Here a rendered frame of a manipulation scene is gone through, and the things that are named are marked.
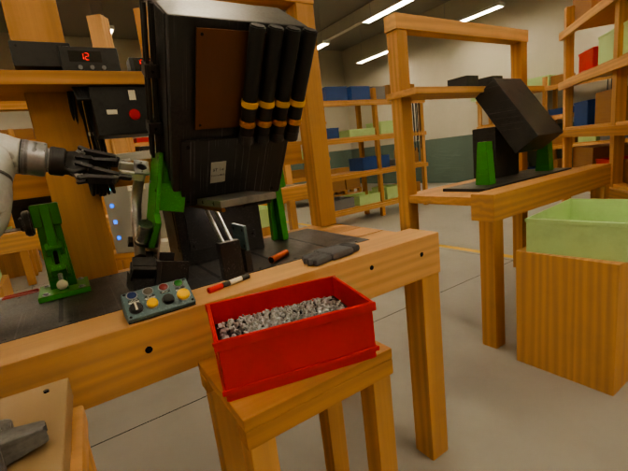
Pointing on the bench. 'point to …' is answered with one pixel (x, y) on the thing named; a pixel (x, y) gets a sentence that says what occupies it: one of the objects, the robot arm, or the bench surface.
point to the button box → (158, 302)
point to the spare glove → (329, 253)
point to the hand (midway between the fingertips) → (132, 171)
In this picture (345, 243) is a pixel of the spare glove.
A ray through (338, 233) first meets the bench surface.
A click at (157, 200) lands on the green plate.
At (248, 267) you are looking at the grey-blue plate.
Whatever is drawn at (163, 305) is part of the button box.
